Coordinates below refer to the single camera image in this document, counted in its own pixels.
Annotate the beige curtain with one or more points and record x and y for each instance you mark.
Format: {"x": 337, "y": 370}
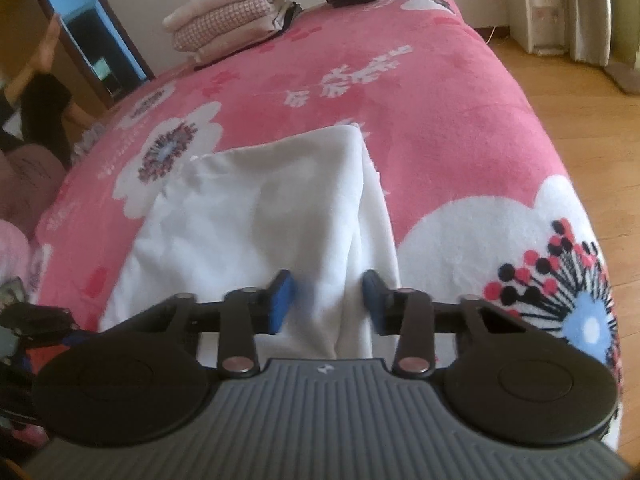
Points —
{"x": 585, "y": 10}

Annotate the white sweatshirt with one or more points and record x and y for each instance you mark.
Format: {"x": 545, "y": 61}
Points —
{"x": 260, "y": 210}

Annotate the dusty pink cloth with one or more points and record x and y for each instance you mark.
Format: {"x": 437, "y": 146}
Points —
{"x": 30, "y": 180}

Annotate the pink floral blanket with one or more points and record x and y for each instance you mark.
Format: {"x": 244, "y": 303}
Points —
{"x": 440, "y": 135}

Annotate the grey floor mat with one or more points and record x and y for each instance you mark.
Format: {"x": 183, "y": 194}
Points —
{"x": 625, "y": 77}

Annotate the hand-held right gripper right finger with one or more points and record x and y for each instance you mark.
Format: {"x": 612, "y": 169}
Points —
{"x": 372, "y": 305}

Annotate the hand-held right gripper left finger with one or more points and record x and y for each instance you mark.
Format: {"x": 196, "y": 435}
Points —
{"x": 282, "y": 305}

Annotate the wooden cabinet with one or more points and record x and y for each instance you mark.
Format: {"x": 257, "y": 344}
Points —
{"x": 15, "y": 35}

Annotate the pink checked folded cloth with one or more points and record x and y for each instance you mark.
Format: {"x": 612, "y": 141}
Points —
{"x": 220, "y": 25}

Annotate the dark framed mirror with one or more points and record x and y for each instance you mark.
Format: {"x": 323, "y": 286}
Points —
{"x": 85, "y": 20}

